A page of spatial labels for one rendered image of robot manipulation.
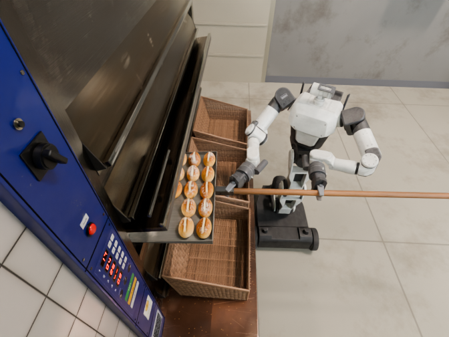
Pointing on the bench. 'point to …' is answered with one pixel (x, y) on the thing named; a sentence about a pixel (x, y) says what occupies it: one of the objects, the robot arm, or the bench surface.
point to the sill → (139, 249)
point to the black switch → (39, 153)
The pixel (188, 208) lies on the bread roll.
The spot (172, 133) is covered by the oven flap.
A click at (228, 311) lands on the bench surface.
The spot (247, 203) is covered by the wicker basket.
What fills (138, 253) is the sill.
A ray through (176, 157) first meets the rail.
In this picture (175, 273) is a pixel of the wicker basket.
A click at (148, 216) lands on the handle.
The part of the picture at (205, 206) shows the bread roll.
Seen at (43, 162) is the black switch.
